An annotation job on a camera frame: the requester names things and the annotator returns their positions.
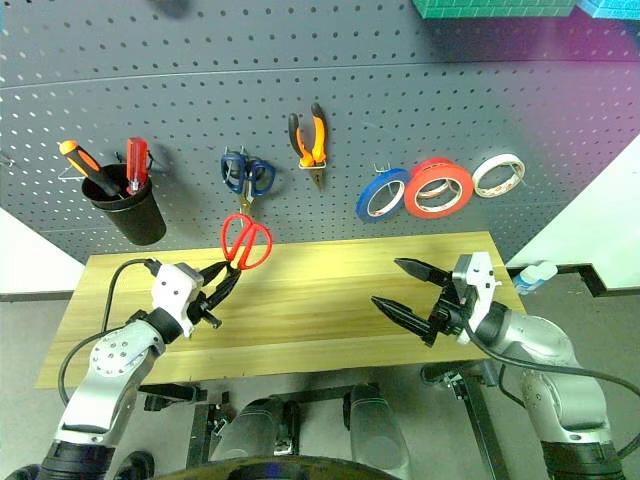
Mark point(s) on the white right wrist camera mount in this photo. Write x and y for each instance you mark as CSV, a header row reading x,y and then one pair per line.
x,y
482,280

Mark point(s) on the white tape roll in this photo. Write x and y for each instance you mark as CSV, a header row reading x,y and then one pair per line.
x,y
482,172

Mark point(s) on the black metal table frame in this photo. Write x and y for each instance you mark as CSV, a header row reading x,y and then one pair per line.
x,y
480,425

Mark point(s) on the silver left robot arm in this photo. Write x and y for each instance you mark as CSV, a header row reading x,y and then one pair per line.
x,y
107,370

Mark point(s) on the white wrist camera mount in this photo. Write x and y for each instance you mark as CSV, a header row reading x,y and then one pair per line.
x,y
482,280
172,290

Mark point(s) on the black plastic cup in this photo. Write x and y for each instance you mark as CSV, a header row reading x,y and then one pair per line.
x,y
132,220

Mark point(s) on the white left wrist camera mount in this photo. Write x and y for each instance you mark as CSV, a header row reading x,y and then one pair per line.
x,y
172,290

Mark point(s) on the blue tape roll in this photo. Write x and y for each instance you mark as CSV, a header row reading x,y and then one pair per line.
x,y
367,197

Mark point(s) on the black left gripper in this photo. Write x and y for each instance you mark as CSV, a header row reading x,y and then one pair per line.
x,y
202,305

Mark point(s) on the dark round disc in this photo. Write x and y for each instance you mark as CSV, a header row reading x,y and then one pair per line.
x,y
275,470

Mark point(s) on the red tape roll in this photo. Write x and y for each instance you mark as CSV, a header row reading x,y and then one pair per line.
x,y
412,195
432,162

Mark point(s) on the dark grey perforated pegboard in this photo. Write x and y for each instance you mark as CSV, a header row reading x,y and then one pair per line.
x,y
320,75

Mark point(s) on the green brick pattern bin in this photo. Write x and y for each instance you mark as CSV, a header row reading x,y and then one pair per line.
x,y
495,7

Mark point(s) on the white bottle with blue label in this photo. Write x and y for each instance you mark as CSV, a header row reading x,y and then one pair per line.
x,y
535,277

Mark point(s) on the blue brick pattern bin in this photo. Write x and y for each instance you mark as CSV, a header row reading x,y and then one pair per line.
x,y
610,7

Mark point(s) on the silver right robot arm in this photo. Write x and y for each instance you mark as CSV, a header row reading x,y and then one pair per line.
x,y
555,370

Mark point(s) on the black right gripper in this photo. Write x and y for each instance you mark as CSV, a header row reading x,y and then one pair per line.
x,y
452,315

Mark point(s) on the grey rounded shape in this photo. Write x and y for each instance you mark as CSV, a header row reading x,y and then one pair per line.
x,y
375,430
250,430

